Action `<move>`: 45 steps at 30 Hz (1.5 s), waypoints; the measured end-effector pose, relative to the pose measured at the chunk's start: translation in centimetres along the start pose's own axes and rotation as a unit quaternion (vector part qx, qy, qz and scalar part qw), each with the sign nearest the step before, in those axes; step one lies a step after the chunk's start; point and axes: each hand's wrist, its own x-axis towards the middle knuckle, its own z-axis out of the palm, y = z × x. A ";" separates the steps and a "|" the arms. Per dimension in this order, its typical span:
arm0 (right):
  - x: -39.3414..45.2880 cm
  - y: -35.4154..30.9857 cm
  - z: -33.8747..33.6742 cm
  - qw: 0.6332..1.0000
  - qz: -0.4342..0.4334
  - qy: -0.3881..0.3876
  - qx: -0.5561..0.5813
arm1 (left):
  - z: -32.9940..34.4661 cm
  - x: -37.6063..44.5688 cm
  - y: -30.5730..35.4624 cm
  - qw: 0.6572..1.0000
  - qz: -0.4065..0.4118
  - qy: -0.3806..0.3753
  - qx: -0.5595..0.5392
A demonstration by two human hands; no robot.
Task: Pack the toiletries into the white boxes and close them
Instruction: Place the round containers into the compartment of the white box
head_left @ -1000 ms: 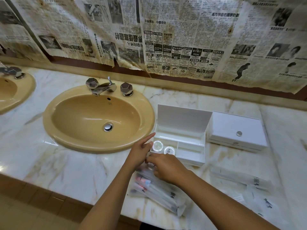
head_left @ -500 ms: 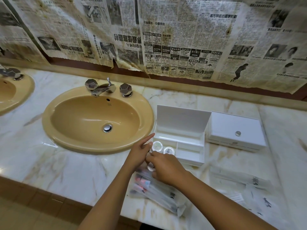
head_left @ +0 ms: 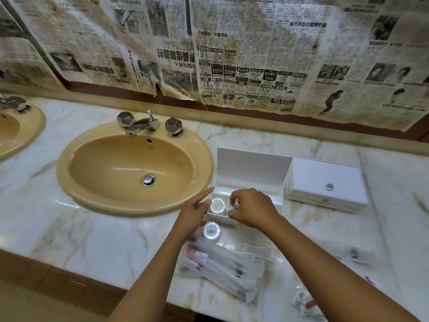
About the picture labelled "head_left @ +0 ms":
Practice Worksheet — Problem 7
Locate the person's right hand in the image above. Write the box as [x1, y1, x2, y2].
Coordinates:
[227, 188, 286, 238]

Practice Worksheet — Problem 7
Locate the person's left hand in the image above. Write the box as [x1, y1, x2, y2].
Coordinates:
[176, 186, 215, 238]

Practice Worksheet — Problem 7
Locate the small round white jar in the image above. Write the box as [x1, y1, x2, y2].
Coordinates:
[202, 221, 221, 243]

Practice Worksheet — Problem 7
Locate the white box with round knob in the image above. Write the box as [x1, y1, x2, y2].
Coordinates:
[284, 156, 370, 213]
[206, 146, 293, 227]

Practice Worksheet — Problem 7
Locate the pile of toothbrush kits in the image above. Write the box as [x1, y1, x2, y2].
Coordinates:
[177, 234, 265, 304]

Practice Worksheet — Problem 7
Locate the red item packet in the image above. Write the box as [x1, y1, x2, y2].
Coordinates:
[291, 286, 324, 322]

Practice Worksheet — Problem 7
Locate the person's right forearm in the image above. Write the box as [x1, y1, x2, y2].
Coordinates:
[266, 218, 420, 322]

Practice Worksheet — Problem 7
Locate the person's left forearm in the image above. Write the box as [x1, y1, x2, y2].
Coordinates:
[107, 229, 198, 322]

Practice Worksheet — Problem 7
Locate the beige oval sink basin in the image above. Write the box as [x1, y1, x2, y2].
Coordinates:
[56, 121, 215, 217]
[0, 103, 47, 161]

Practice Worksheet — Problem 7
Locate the chrome faceted faucet knob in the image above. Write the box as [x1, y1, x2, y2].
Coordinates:
[0, 93, 31, 114]
[116, 111, 136, 130]
[164, 117, 184, 138]

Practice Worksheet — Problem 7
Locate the chrome faucet spout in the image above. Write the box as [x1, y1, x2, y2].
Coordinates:
[125, 109, 161, 137]

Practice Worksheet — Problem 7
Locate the yellowed newspaper sheet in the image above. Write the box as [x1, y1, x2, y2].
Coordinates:
[300, 0, 429, 133]
[8, 0, 202, 99]
[189, 0, 332, 114]
[0, 1, 66, 91]

